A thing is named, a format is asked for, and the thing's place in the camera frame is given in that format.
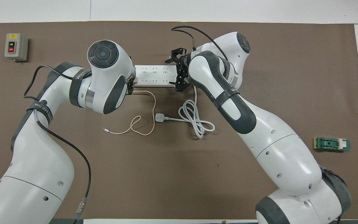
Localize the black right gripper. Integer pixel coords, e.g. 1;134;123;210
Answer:
165;48;194;92

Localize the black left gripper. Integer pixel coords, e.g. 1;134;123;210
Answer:
126;56;136;96

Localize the white power strip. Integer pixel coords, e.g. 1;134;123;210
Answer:
134;65;180;87

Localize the brown table mat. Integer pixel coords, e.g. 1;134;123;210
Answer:
0;21;358;220

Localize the green block with white clip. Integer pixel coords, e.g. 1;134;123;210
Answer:
314;137;351;153

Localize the white power cord with plug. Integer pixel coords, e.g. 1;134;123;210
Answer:
155;85;215;139

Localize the pink charging cable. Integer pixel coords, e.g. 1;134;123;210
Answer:
103;90;157;136

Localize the grey on off switch box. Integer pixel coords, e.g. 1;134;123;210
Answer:
4;33;29;62

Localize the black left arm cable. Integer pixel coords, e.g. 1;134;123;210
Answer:
23;65;91;224

